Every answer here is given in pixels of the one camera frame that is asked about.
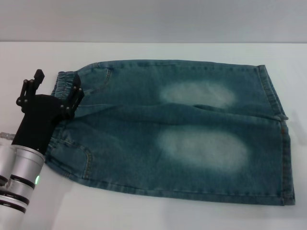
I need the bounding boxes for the blue denim shorts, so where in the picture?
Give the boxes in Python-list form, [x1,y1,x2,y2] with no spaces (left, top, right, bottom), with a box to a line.
[44,61,296,207]

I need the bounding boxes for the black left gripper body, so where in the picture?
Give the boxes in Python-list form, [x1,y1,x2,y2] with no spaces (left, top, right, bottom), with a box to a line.
[11,94,72,156]

